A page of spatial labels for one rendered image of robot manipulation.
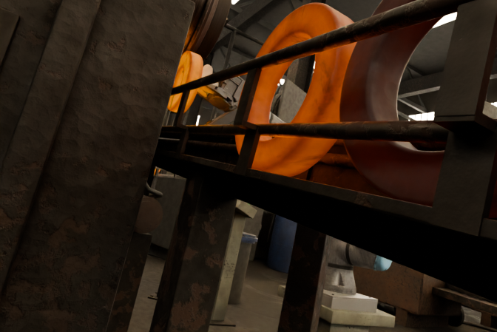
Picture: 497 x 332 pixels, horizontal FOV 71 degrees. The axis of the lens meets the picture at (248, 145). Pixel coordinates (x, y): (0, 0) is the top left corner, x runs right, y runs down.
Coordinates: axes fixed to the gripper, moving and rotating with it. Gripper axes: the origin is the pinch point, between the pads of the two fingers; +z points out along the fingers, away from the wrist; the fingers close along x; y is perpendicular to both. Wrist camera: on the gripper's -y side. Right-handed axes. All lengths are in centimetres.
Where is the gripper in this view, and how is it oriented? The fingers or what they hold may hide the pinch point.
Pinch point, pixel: (186, 75)
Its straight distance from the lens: 90.2
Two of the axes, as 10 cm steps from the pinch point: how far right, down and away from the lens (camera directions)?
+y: 4.3, -8.5, 3.0
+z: -7.6, -5.2, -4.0
